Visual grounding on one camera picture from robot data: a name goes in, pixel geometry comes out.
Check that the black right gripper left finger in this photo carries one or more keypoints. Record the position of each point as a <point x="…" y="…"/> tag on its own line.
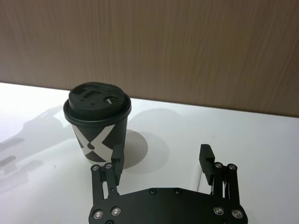
<point x="116" y="172"/>

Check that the black paper cup white pattern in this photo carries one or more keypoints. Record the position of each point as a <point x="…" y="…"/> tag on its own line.
<point x="116" y="133"/>

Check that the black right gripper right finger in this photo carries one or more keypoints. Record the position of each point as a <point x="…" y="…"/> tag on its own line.
<point x="206" y="163"/>

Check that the black plastic cup lid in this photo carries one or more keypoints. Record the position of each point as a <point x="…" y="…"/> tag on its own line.
<point x="93" y="100"/>

